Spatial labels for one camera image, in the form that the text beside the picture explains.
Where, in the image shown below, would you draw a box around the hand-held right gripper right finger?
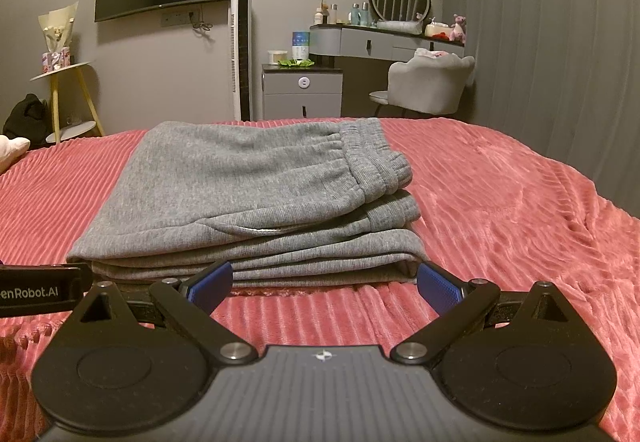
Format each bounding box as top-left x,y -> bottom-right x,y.
390,262 -> 573,365

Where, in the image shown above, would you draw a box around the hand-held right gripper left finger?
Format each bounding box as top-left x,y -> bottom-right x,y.
65,261 -> 258,365

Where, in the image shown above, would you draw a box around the grey pants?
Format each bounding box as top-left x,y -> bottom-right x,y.
66,118 -> 431,290

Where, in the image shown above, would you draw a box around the pink ribbed blanket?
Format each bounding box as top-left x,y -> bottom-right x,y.
0,116 -> 640,442

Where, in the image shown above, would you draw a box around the white pillow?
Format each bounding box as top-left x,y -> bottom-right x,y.
0,134 -> 32,173

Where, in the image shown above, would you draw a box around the black bag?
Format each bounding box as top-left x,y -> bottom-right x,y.
2,93 -> 56,149

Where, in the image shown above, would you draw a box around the grey upholstered chair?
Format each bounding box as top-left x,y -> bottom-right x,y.
369,52 -> 476,119

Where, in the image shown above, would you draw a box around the grey nightstand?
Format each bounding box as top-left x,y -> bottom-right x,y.
261,62 -> 344,121

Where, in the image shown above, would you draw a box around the round side table yellow legs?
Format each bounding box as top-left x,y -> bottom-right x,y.
30,60 -> 106,145

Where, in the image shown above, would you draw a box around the white tower fan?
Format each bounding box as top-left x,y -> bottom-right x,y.
230,0 -> 254,121

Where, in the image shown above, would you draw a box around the pink cloth on chair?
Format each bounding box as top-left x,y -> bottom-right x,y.
415,48 -> 464,61

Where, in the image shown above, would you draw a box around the wrapped flower bouquet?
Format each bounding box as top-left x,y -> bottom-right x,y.
37,0 -> 81,60

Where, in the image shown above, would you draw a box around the grey vanity desk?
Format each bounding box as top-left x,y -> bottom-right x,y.
308,23 -> 466,72

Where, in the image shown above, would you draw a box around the pink plush toy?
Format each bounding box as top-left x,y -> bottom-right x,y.
449,14 -> 469,43

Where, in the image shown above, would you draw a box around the grey curtain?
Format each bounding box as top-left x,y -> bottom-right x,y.
442,0 -> 640,223

